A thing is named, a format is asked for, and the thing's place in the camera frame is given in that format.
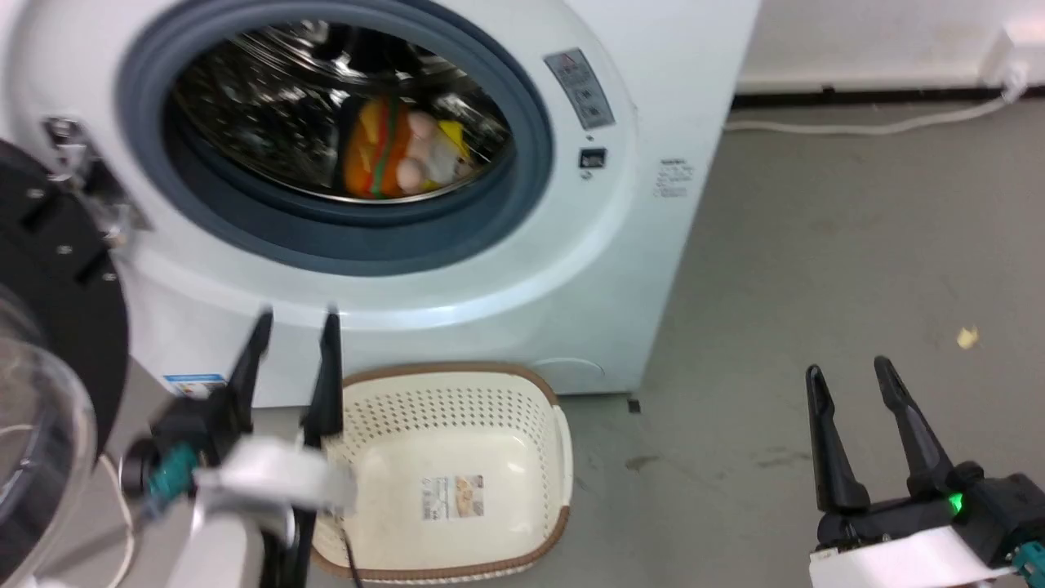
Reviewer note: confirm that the white wall socket box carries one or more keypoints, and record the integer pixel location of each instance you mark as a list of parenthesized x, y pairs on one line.
[(1019, 51)]

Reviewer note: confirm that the grey warning sticker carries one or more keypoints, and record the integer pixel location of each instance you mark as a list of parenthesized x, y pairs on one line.
[(581, 88)]

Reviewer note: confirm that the black washer door with glass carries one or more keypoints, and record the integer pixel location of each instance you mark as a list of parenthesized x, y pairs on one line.
[(57, 327)]

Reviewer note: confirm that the black door lock slot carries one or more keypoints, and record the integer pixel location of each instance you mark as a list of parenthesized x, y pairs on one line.
[(593, 158)]

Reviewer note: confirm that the orange and green plush toy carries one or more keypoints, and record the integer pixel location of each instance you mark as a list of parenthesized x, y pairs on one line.
[(367, 155)]

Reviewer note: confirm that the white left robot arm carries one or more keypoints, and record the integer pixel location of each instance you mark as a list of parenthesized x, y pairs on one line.
[(220, 547)]

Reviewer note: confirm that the grey rubber door gasket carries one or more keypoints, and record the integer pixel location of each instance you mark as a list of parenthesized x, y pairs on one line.
[(522, 196)]

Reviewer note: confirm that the paper label in basket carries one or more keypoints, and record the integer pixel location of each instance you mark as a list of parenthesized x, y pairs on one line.
[(452, 496)]

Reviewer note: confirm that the blue energy label sticker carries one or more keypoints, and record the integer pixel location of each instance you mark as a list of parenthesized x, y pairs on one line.
[(193, 384)]

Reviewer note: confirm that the cream perforated laundry basket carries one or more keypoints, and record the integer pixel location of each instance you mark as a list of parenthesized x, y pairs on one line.
[(457, 441)]

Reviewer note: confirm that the white front-load washing machine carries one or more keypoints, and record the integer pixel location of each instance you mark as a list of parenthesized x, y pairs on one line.
[(506, 278)]

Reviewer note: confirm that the black baseboard strip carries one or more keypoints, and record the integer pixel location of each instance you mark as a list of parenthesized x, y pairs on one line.
[(857, 98)]

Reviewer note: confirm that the yellow plush toy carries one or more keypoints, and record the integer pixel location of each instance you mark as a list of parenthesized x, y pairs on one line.
[(454, 137)]

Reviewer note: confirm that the metal washer door hinge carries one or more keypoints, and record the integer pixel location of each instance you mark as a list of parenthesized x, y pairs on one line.
[(90, 184)]

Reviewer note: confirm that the small yellowish floor scrap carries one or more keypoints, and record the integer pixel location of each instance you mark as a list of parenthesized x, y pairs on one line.
[(967, 336)]

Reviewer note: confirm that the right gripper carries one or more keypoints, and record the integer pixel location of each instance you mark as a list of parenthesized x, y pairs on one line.
[(922, 539)]

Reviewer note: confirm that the pink plush toy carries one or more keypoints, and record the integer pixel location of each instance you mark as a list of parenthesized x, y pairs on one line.
[(420, 131)]

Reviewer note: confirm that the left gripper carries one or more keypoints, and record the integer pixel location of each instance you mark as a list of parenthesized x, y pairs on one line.
[(269, 478)]

